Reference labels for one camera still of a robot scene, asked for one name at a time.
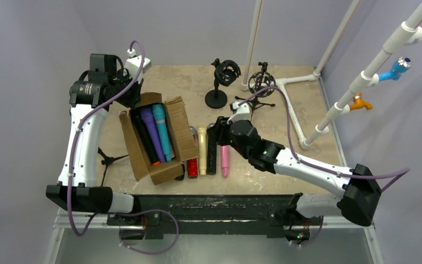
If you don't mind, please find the purple microphone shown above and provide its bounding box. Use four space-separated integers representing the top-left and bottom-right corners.
140 107 166 163

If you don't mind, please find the pink microphone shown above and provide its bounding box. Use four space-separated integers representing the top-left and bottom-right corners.
220 145 230 178

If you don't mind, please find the teal microphone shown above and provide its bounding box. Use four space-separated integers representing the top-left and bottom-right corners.
152 104 173 162

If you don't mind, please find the cream microphone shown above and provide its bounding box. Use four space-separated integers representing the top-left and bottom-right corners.
197 124 207 175

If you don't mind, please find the black glitter microphone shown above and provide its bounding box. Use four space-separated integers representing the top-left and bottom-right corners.
206 123 217 175

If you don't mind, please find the tripod shock mount stand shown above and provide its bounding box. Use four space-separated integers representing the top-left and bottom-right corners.
248 62 276 114

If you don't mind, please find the red glitter microphone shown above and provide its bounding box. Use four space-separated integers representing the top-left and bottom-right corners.
187 126 199 179

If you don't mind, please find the round base microphone stand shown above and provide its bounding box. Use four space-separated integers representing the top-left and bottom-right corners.
205 58 241 109

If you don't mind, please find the tripod microphone stand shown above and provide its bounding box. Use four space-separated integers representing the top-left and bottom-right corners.
98 147 128 186

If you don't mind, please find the black orange-tipped microphone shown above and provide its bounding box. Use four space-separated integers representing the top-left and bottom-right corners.
132 112 160 166

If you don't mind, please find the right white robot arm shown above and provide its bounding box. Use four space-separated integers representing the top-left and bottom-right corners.
207 116 382 227

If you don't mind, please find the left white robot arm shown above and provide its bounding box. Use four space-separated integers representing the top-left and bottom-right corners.
46 52 151 214

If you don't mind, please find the small black microphone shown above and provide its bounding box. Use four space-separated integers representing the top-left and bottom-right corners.
175 163 186 181

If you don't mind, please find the orange pipe fitting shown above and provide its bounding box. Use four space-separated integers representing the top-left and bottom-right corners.
349 92 373 111

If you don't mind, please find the blue pipe fitting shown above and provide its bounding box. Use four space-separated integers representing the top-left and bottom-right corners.
378 57 413 82

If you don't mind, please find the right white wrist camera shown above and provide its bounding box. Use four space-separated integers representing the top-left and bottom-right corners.
227 101 252 124

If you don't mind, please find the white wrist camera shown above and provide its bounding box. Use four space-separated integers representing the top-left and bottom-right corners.
227 101 252 124
124 49 152 84

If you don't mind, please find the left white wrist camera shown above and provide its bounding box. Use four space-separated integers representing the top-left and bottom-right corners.
124 49 152 84

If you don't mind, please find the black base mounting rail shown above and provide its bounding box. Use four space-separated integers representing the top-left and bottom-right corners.
69 194 343 241

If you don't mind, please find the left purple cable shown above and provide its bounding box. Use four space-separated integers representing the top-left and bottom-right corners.
66 40 180 256

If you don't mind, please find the purple cable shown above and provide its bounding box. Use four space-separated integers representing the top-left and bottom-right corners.
66 40 180 256
237 86 411 248

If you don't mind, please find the aluminium rail frame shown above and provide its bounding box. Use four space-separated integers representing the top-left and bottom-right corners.
44 203 385 264

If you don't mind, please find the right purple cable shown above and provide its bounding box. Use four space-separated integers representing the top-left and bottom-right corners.
237 86 411 248

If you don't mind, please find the white PVC pipe frame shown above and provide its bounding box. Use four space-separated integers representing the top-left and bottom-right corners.
241 0 422 151

